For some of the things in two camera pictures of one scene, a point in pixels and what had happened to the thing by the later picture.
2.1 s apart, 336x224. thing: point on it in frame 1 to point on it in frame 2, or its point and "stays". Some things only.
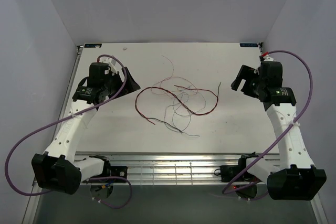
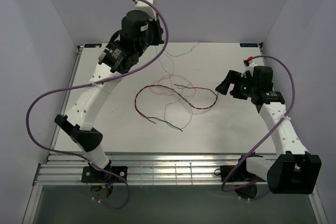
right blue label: (248, 44) stays
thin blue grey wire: (174, 113) to (171, 126)
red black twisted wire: (173, 95) to (175, 91)
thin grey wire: (195, 112) to (174, 56)
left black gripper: (130, 86) to (155, 24)
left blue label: (92, 45) stays
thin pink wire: (163, 93) to (170, 93)
